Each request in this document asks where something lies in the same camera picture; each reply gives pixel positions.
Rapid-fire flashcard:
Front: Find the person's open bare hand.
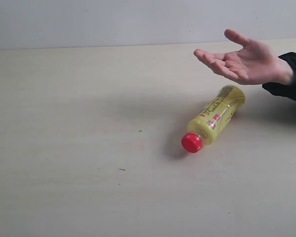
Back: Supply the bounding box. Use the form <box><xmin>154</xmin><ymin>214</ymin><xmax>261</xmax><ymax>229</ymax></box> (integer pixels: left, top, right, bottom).
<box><xmin>193</xmin><ymin>29</ymin><xmax>294</xmax><ymax>85</ymax></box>

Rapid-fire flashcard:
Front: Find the yellow bottle red cap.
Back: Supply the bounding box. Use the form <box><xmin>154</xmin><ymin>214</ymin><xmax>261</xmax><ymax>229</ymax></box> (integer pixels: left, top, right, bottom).
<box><xmin>181</xmin><ymin>85</ymin><xmax>246</xmax><ymax>153</ymax></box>

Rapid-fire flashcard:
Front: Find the black sleeved forearm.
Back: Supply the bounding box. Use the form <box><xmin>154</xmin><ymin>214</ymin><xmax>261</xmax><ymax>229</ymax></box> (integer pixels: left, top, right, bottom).
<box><xmin>262</xmin><ymin>52</ymin><xmax>296</xmax><ymax>107</ymax></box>

